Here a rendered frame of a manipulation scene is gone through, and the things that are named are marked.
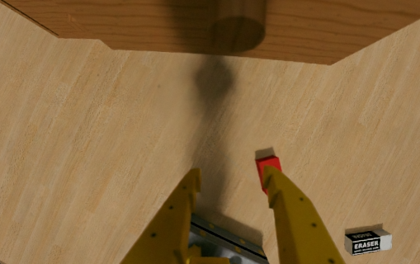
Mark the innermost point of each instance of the brown wooden chest of drawers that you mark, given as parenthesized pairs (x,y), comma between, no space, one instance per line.
(43,27)

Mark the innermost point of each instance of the red 9v battery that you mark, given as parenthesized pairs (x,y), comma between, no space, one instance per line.
(269,160)

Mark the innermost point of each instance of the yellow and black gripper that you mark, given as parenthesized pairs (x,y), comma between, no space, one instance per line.
(302,237)

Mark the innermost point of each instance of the wooden drawer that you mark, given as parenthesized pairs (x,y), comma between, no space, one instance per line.
(52,16)
(305,31)

